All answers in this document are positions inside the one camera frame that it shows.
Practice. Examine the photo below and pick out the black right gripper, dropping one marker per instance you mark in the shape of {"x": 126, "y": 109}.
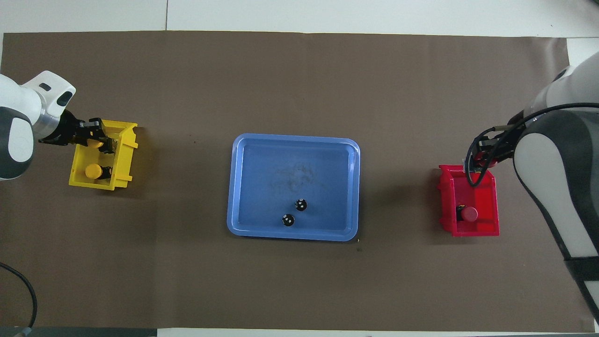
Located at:
{"x": 504, "y": 142}

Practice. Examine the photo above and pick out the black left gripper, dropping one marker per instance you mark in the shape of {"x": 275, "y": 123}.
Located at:
{"x": 68, "y": 131}

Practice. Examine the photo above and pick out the yellow push button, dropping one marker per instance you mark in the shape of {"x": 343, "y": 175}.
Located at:
{"x": 97, "y": 144}
{"x": 93, "y": 171}

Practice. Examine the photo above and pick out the red push button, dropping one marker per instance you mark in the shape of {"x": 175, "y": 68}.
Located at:
{"x": 486, "y": 163}
{"x": 469, "y": 214}

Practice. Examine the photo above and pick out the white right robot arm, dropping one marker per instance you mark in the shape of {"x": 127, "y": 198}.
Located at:
{"x": 552, "y": 187}

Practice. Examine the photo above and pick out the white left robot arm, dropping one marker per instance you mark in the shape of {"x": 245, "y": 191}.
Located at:
{"x": 18, "y": 107}

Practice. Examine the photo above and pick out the blue plastic tray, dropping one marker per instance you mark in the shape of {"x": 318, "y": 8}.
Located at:
{"x": 327, "y": 164}

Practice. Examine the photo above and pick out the yellow plastic storage bin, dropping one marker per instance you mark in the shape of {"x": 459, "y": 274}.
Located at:
{"x": 122, "y": 164}

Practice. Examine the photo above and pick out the red plastic storage bin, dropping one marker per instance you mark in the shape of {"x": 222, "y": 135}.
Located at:
{"x": 486, "y": 201}

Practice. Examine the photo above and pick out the brown paper table mat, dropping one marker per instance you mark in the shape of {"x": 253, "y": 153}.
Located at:
{"x": 374, "y": 70}

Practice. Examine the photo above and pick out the black cylindrical capacitor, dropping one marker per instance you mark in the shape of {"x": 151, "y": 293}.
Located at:
{"x": 288, "y": 220}
{"x": 301, "y": 204}

